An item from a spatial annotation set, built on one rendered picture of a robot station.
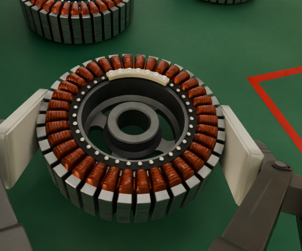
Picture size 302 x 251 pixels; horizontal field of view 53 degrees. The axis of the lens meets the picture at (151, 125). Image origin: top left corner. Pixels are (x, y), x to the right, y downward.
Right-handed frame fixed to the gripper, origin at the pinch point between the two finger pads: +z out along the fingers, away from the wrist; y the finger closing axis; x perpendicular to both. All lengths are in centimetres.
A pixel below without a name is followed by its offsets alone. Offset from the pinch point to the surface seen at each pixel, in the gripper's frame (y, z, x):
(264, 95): 11.4, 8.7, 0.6
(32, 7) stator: -9.8, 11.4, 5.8
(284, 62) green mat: 14.4, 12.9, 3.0
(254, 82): 10.8, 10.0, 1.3
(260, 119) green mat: 10.6, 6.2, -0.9
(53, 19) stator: -7.7, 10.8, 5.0
